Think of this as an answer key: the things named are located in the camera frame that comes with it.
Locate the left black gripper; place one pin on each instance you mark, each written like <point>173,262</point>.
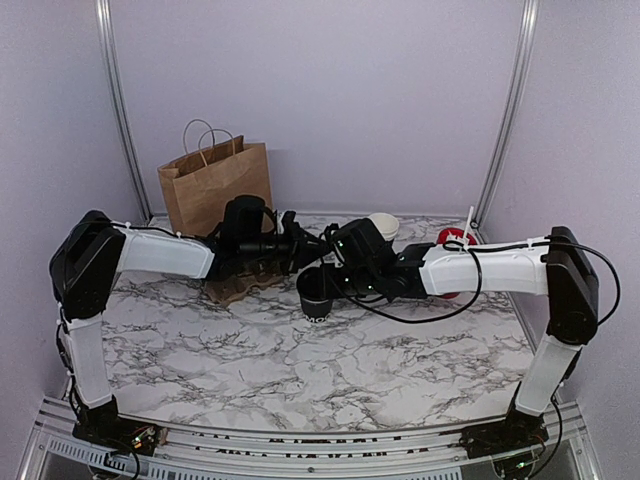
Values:
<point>298,248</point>

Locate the black plastic cup lid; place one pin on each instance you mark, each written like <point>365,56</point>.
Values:
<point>315,284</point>

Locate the black paper coffee cup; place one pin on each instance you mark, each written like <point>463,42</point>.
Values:
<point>316,312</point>

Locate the cardboard cup carrier tray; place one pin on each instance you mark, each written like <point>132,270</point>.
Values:
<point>237,286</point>

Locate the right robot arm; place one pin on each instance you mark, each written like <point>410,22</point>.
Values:
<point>553,266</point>

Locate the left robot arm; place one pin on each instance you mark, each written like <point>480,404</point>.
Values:
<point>86,266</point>

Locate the stack of paper cups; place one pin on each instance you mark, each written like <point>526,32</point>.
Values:
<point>386,224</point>

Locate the red cylindrical holder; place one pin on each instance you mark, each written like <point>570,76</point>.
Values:
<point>455,234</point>

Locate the white straw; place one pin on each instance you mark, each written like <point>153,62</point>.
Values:
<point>468,223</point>

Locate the brown paper bag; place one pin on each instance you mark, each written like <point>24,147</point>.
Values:
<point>197,186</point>

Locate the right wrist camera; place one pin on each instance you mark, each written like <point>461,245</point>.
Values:
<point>359,243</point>

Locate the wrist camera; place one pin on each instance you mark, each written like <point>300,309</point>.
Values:
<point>359,243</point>
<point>250,227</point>

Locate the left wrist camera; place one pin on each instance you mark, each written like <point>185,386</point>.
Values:
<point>250,227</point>

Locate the right aluminium frame post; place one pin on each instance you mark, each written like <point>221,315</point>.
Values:
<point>515,94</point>

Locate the aluminium frame post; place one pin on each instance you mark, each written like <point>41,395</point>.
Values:
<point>116,92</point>
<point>515,94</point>

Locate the left aluminium frame post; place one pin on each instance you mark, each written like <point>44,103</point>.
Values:
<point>116,92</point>

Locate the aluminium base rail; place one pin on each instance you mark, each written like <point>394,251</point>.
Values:
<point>178,451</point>

